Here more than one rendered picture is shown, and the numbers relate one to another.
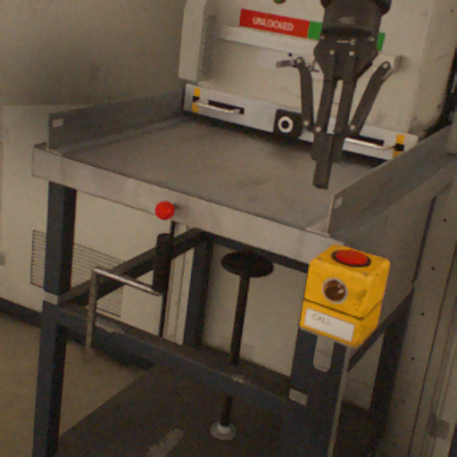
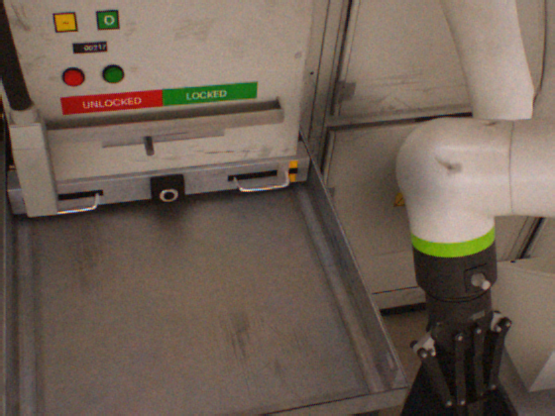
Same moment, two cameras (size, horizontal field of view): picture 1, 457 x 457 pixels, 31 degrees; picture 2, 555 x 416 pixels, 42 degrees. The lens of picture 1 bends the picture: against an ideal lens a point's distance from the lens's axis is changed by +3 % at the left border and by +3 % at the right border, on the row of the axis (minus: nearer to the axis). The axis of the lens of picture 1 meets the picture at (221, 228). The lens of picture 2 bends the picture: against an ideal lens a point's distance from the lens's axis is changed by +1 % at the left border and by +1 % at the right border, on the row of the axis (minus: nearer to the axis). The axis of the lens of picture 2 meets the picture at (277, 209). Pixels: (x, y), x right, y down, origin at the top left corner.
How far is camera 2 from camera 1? 113 cm
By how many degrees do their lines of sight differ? 45
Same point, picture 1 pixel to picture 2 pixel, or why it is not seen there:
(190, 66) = (45, 203)
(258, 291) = not seen: hidden behind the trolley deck
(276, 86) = (135, 156)
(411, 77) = (292, 111)
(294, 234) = (357, 400)
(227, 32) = (61, 137)
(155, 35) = not seen: outside the picture
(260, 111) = (124, 186)
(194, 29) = (37, 168)
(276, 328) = not seen: hidden behind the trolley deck
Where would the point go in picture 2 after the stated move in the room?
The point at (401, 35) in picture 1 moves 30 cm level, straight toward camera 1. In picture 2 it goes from (275, 79) to (380, 192)
